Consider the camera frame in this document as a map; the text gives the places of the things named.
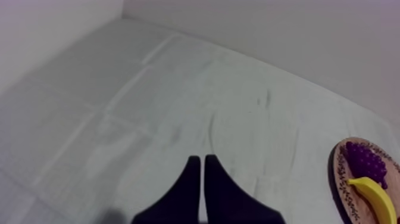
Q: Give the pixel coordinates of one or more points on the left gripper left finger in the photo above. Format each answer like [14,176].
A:
[181,200]

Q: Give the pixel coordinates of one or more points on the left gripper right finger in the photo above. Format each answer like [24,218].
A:
[228,200]

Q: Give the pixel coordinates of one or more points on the round wooden board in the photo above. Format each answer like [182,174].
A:
[343,175]

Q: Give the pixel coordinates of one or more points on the purple toy grapes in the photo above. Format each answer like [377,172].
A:
[365,162]

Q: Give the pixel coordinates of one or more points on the yellow toy banana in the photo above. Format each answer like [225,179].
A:
[376,195]

